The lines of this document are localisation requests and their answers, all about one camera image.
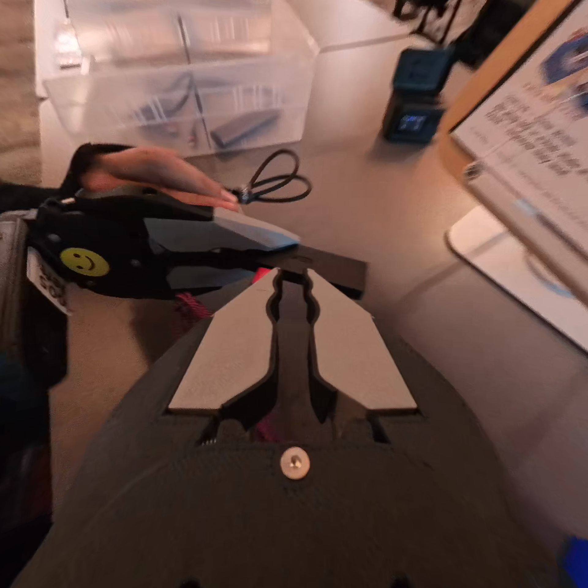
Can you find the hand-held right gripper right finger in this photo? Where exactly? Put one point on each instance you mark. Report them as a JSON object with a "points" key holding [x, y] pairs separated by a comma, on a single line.
{"points": [[358, 363]]}

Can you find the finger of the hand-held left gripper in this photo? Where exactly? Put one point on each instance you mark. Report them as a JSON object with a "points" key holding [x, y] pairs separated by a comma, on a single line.
{"points": [[202, 278], [229, 229]]}

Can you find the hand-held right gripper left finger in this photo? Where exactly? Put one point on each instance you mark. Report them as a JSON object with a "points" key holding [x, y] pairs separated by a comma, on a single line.
{"points": [[229, 358]]}

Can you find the black usb hub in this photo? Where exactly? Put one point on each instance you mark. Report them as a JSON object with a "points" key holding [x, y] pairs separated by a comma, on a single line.
{"points": [[330, 268]]}

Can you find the blue plastic bin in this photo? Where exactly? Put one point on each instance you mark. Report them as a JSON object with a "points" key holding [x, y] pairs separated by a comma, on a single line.
{"points": [[576, 565]]}

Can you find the person's left hand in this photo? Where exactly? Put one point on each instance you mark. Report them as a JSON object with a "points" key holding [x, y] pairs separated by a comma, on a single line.
{"points": [[156, 170]]}

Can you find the clear plastic bin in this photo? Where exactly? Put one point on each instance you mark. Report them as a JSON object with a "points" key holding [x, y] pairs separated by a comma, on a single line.
{"points": [[138, 69]]}

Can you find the white stand base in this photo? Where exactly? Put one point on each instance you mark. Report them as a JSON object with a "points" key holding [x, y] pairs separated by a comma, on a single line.
{"points": [[487, 248]]}

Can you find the person's dark clothing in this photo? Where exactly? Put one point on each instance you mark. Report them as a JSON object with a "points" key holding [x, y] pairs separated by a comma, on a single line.
{"points": [[23, 436]]}

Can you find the instruction sheet on board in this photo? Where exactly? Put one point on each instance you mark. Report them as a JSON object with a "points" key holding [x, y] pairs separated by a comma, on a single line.
{"points": [[528, 138]]}

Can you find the black office chair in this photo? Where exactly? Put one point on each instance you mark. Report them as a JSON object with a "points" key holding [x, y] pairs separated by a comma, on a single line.
{"points": [[432, 18]]}

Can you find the small black action camera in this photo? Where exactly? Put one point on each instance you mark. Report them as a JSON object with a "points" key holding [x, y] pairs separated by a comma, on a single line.
{"points": [[415, 82]]}

